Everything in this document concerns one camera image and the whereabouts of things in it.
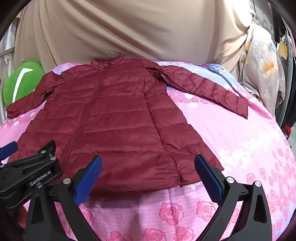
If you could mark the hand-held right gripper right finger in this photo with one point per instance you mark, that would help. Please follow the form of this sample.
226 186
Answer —
209 178

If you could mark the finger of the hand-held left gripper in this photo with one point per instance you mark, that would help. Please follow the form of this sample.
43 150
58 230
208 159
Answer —
42 151
7 149

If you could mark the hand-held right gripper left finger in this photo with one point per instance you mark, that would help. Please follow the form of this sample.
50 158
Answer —
89 178

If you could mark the dark red puffer jacket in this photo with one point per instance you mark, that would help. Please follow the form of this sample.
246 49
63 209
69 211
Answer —
120 120

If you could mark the pink floral bedsheet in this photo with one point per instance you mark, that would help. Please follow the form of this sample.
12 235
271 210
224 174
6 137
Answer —
231 148

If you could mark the green plush pillow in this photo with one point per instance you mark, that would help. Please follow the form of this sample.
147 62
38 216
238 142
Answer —
27 78

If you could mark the white satin curtain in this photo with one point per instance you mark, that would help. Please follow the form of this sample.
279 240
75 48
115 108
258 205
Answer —
8 46

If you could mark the cream floral blanket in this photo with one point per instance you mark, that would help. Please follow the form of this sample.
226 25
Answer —
261 62

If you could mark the dark hanging clutter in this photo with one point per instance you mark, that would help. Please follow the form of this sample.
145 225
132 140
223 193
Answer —
289 76

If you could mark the beige draped cloth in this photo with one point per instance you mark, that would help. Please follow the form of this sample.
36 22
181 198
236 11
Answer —
115 30

